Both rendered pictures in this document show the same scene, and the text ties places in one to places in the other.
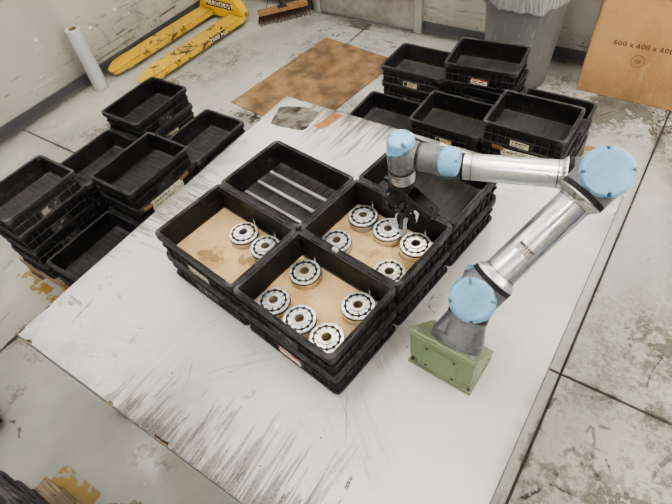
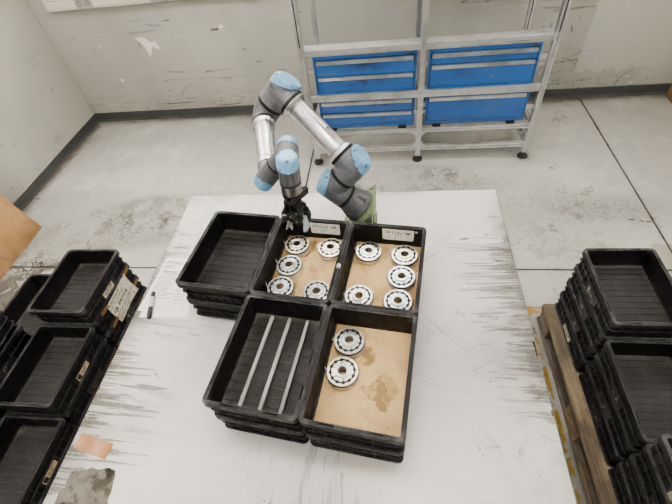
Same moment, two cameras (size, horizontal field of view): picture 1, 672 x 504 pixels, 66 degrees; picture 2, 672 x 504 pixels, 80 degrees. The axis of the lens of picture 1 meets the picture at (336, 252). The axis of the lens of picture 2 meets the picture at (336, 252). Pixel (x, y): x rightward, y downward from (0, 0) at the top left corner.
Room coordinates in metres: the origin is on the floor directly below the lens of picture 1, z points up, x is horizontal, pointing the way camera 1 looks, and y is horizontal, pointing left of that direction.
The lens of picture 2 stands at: (1.50, 0.82, 2.07)
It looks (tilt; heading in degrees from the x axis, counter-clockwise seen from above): 48 degrees down; 242
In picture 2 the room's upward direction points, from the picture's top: 9 degrees counter-clockwise
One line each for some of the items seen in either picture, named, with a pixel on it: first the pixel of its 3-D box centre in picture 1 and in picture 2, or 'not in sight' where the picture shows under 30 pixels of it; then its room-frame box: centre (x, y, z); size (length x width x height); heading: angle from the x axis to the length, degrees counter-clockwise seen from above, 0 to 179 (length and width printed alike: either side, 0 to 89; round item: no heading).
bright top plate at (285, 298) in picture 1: (273, 300); (397, 301); (0.96, 0.21, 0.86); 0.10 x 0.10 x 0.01
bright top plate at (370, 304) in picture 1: (358, 305); (368, 251); (0.89, -0.04, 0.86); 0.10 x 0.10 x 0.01
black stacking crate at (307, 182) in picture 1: (289, 193); (273, 358); (1.43, 0.14, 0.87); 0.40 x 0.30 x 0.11; 43
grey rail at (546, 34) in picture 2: not in sight; (423, 43); (-0.50, -1.22, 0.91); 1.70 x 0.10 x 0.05; 140
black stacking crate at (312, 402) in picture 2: (228, 243); (363, 373); (1.22, 0.36, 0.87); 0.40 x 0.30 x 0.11; 43
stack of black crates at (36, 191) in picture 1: (47, 217); not in sight; (2.08, 1.45, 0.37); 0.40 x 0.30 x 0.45; 140
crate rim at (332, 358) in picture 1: (313, 291); (381, 264); (0.93, 0.08, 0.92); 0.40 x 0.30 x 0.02; 43
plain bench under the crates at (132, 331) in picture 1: (339, 316); (328, 365); (1.21, 0.03, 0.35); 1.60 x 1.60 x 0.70; 50
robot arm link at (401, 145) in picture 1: (401, 153); (288, 168); (1.07, -0.21, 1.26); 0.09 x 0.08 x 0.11; 61
